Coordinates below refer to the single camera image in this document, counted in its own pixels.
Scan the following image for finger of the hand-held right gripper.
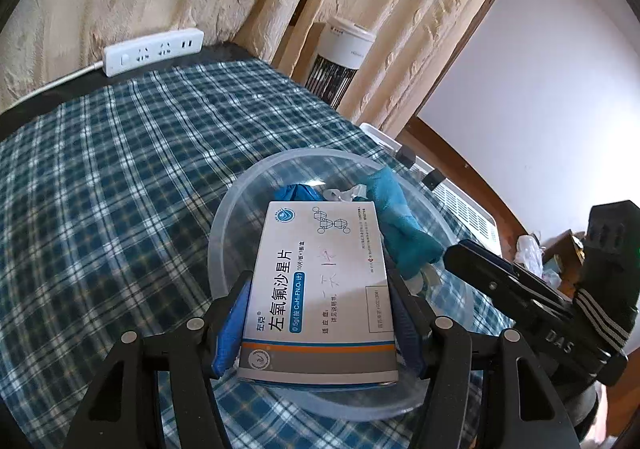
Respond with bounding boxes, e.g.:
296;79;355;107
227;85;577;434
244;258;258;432
444;246;576;327
457;239;568;302

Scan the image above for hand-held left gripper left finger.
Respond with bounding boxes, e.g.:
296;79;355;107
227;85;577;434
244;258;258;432
65;271;253;449

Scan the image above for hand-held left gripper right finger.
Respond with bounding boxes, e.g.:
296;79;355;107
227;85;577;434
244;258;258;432
387;269;581;449

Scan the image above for teal cloth bandage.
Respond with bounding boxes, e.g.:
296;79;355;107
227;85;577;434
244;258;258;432
362;168;446;280

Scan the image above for white medicine box blue stripe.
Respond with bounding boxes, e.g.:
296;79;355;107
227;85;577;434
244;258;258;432
236;200;401;387

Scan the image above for clear plastic bowl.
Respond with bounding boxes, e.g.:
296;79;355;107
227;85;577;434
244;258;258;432
207;150;473;422

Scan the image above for white printed plastic bag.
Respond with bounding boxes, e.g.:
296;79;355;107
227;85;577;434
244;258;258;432
320;184;371;204

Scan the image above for blue food packet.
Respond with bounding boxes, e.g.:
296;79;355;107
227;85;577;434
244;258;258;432
272;183;326;204

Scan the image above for clear plastic bag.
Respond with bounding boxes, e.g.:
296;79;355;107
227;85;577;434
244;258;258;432
515;234;543;275

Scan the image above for white room heater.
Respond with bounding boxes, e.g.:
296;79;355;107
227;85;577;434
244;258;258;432
359;123;502;262

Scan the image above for brown cardboard box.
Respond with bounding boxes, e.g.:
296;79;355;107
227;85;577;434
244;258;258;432
542;229;588;290

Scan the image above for blue plaid tablecloth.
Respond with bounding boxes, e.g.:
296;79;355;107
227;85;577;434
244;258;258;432
0;56;516;449

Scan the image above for white tower fan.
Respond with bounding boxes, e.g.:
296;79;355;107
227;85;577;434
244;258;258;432
305;16;376;110

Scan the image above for white power strip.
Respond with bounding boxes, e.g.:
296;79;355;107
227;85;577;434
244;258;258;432
102;28;205;77

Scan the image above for white power strip cable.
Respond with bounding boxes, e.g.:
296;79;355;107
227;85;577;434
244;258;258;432
0;60;107;110

